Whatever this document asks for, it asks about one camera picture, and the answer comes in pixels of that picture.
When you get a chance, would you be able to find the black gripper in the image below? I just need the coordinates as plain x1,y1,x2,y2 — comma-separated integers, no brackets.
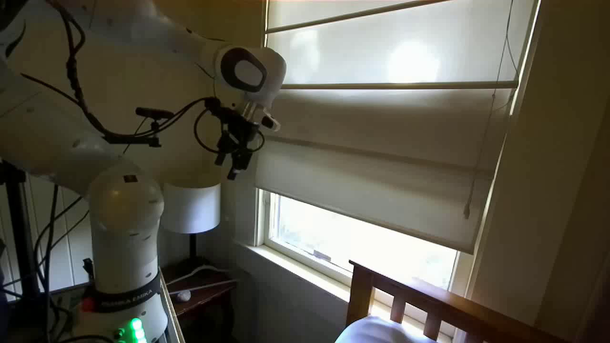
213,113,266,182

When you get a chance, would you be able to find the brown wooden bed headboard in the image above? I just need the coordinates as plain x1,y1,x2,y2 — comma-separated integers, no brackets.
344,260,567,343

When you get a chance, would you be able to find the white shade table lamp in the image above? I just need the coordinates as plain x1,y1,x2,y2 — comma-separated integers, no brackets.
159,182,222,266

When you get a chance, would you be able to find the black horizontal clamp rod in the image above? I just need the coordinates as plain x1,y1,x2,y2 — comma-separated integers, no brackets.
102,131,159,150

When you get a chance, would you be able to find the white framed window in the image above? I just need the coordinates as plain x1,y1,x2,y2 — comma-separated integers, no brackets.
251,188,474,304

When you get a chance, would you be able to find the dark wooden nightstand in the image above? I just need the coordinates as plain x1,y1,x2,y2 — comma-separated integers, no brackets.
161,258,238,343

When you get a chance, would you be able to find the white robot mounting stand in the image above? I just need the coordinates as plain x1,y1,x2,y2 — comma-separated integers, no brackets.
53,279,186,343

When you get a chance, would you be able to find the white roman window blind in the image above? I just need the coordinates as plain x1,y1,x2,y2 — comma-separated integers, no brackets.
253,0,541,256

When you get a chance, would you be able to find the black vertical stand pole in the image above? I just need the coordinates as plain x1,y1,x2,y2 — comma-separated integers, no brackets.
0,161,45,327

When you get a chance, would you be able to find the white pillow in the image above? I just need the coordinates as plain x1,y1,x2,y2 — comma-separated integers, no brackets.
333,315,440,343

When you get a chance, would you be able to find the black exterior camera bar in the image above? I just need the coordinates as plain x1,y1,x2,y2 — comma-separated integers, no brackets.
133,106,175,123

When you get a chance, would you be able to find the white cable on nightstand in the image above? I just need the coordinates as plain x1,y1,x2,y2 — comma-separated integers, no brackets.
167,266,234,306

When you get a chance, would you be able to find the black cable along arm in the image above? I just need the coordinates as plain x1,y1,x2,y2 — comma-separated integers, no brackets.
16,7,266,159

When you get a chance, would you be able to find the black floor cable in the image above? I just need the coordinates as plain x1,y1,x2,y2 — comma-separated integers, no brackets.
34,197,91,312

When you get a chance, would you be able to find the thin blind pull cord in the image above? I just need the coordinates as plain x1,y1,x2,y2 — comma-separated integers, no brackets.
461,0,518,222

